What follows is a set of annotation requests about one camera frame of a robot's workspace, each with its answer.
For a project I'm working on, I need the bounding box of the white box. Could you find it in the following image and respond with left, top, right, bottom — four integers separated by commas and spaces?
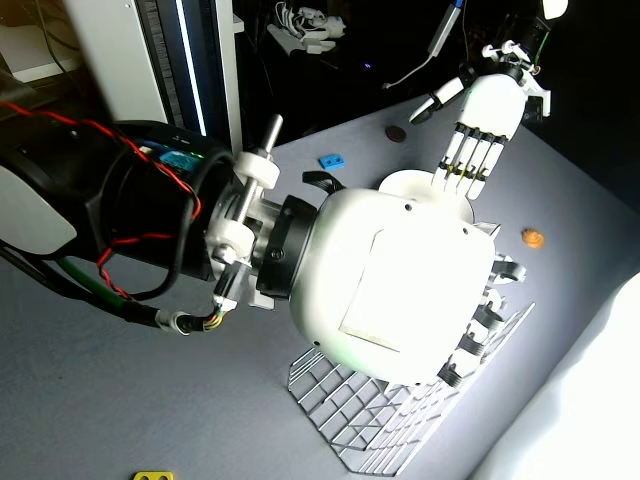
0, 22, 82, 85

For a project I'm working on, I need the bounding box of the white plate with dark rim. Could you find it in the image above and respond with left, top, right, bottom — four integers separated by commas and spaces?
378, 169, 476, 222

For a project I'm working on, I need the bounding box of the wire dish rack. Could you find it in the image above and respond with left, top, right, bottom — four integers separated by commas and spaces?
287, 302, 536, 476

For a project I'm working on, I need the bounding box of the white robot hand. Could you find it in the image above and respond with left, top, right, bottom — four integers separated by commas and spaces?
289, 187, 529, 390
408, 64, 527, 201

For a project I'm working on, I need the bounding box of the spare white robot hand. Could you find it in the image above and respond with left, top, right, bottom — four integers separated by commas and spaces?
267, 2, 349, 57

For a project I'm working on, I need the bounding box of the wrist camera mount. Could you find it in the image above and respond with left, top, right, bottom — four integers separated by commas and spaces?
519, 89, 554, 121

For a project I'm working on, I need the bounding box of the white cable with grey adapter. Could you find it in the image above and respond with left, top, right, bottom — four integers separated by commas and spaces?
382, 0, 464, 91

